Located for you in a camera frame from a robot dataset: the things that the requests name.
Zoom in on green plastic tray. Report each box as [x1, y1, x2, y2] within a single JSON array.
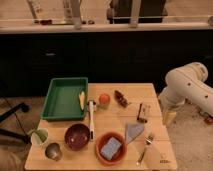
[[41, 77, 88, 121]]

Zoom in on blue sponge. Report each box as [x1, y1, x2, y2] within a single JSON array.
[[101, 137, 121, 160]]

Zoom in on silver fork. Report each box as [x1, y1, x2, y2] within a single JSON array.
[[136, 133, 155, 166]]

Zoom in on small metal cup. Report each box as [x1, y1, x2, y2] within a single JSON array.
[[45, 143, 62, 161]]

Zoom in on white green mug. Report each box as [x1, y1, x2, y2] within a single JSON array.
[[28, 129, 48, 147]]

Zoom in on black office chair base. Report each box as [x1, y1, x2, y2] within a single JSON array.
[[0, 98, 31, 144]]

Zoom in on orange ball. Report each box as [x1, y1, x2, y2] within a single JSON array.
[[99, 93, 110, 106]]

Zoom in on orange terracotta bowl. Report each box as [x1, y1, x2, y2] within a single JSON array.
[[95, 132, 127, 166]]

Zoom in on brown pine cone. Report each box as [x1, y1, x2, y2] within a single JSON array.
[[114, 90, 128, 108]]

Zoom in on yellow banana piece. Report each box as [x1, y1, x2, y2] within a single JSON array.
[[79, 91, 85, 110]]

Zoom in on purple bowl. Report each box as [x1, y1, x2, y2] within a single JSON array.
[[64, 123, 90, 151]]

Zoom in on grey blue towel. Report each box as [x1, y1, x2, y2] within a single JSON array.
[[125, 124, 144, 144]]

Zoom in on brown wooden block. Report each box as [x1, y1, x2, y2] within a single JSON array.
[[137, 103, 150, 123]]

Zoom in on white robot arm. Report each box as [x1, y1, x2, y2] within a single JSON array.
[[158, 62, 213, 126]]

